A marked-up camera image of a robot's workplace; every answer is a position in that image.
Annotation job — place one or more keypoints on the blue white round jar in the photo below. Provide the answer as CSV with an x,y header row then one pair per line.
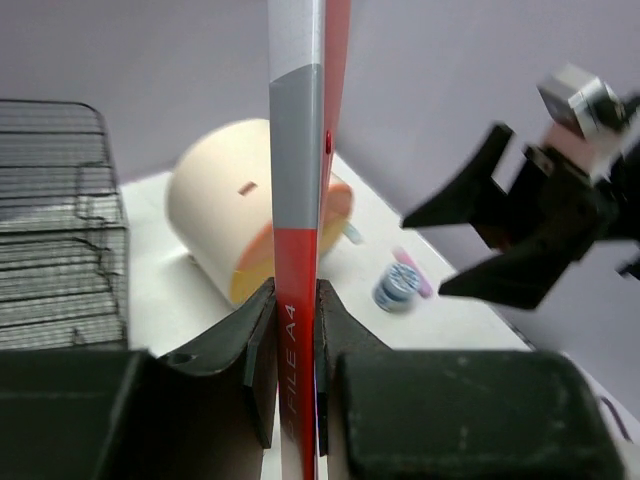
x,y
396,289

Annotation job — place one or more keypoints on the yellow middle drawer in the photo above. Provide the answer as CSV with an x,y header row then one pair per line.
x,y
250,285

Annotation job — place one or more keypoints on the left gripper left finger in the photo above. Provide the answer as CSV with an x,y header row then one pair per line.
x,y
202,411

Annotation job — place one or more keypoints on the blue clear highlighter pen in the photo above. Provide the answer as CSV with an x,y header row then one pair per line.
x,y
352,234

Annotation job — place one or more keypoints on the cream drawer cabinet shell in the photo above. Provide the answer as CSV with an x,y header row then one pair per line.
x,y
218,193

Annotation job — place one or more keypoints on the black wire mesh file rack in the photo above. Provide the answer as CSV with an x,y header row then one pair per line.
x,y
64,229

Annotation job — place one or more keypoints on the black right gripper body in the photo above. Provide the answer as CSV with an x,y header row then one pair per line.
x,y
551,187

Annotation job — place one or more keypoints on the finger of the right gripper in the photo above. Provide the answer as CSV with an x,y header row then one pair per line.
x,y
455,202
523,276

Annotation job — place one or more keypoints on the pink highlighter pen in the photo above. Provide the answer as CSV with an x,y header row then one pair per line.
x,y
402,256

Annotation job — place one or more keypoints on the red A4 file folder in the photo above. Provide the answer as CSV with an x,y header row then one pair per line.
x,y
308,45

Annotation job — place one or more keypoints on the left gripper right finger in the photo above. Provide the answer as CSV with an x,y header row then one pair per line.
x,y
449,413

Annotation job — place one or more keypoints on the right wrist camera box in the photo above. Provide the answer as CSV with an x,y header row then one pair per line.
x,y
580,101

